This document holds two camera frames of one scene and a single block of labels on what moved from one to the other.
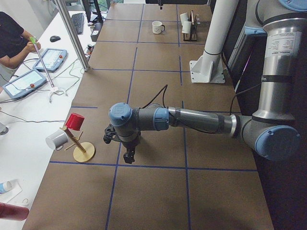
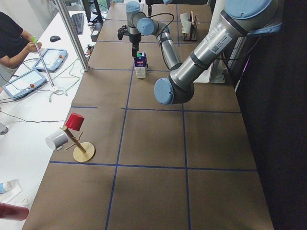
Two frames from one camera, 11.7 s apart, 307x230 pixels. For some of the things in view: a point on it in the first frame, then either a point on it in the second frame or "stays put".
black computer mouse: (54, 38) stays put
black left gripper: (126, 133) -> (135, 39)
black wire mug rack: (192, 36) stays put
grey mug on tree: (57, 139) stays put
